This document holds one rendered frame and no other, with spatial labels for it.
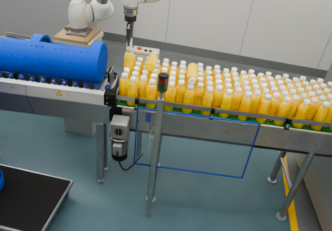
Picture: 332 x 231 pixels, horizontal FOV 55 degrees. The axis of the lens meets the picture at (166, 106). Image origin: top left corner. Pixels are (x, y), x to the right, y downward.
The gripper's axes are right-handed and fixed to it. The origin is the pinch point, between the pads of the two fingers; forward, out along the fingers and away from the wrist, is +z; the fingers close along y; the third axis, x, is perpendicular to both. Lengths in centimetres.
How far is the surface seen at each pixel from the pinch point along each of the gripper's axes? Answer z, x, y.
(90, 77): 20.4, -22.3, 15.6
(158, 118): 28, 27, 40
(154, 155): 59, 27, 40
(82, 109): 48, -29, 14
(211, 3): 40, 70, -265
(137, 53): 16.5, 2.4, -22.0
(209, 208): 124, 76, 23
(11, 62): 16, -75, 17
